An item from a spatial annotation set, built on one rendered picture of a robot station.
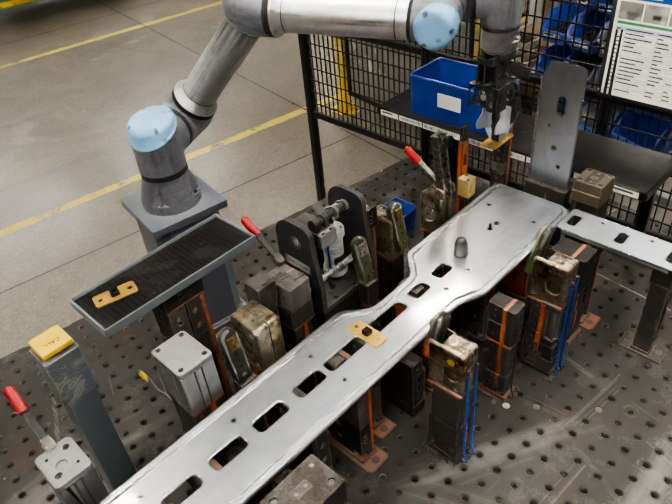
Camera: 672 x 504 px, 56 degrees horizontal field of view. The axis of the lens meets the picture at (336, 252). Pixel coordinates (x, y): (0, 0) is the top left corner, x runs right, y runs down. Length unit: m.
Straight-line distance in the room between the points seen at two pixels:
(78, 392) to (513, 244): 1.01
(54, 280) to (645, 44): 2.79
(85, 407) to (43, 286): 2.14
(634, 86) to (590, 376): 0.79
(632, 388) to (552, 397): 0.19
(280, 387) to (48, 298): 2.25
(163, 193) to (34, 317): 1.81
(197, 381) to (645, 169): 1.28
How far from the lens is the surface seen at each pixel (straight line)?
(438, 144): 1.57
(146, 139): 1.53
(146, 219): 1.62
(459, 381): 1.28
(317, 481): 1.10
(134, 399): 1.74
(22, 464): 1.74
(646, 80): 1.91
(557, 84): 1.68
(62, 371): 1.28
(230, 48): 1.49
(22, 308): 3.39
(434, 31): 1.17
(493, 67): 1.35
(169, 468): 1.20
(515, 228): 1.62
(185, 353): 1.21
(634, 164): 1.89
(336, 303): 1.47
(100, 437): 1.44
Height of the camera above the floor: 1.96
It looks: 38 degrees down
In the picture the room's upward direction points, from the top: 6 degrees counter-clockwise
